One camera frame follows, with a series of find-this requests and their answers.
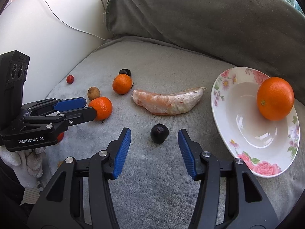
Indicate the brown kiwi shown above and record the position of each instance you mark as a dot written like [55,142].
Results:
[93,93]

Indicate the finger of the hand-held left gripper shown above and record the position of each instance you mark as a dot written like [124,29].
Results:
[69,103]
[81,114]

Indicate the tiny orange kumquat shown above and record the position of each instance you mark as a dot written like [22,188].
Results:
[60,164]

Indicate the person's left forearm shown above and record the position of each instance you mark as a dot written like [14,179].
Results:
[9,195]

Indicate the white floral plate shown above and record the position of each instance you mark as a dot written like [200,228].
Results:
[250,114]

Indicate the peeled pomelo segment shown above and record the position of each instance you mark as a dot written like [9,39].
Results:
[166,101]

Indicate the grey cushion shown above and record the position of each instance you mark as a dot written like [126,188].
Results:
[202,21]

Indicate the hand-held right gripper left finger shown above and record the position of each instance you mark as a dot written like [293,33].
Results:
[122,152]

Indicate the light grey fleece blanket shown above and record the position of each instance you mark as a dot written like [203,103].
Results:
[154,195]

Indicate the large orange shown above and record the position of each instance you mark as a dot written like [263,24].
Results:
[275,99]

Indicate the person's left hand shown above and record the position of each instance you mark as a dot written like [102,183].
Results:
[28,162]

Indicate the small mandarin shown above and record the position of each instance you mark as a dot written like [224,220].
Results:
[103,108]
[122,84]

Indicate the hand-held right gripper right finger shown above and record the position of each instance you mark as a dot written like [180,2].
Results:
[185,152]

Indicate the dark plum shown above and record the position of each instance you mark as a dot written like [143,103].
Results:
[124,71]
[159,133]

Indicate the red cherry tomato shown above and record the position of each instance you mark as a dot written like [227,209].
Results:
[70,79]
[60,136]

